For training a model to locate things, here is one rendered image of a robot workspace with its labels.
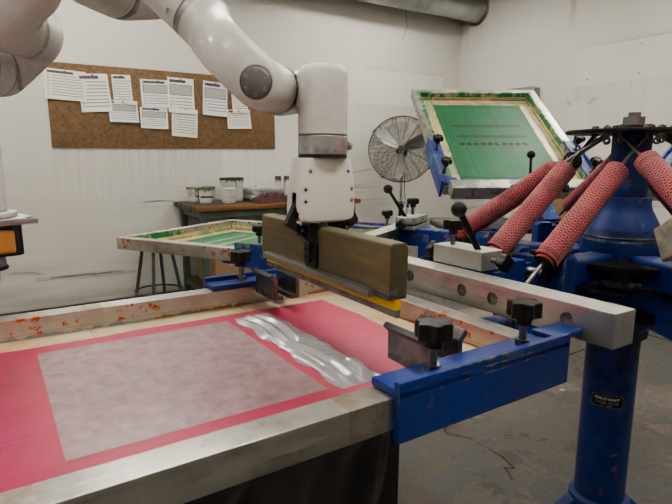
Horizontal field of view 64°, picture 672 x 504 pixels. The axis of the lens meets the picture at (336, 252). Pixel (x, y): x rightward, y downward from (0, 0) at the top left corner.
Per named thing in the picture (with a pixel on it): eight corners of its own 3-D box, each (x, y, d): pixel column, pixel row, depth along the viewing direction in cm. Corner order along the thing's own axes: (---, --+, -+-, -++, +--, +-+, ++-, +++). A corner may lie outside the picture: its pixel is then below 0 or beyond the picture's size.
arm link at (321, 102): (241, 60, 78) (263, 70, 87) (243, 134, 80) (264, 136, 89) (342, 57, 75) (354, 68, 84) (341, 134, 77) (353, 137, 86)
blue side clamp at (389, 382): (398, 445, 57) (399, 384, 56) (370, 426, 61) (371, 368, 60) (567, 382, 73) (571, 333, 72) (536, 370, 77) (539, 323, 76)
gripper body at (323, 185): (337, 149, 87) (336, 217, 89) (281, 148, 82) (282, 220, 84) (363, 148, 81) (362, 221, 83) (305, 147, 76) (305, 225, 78)
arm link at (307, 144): (337, 137, 87) (337, 154, 88) (289, 135, 82) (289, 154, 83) (364, 136, 81) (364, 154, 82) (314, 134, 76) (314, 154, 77)
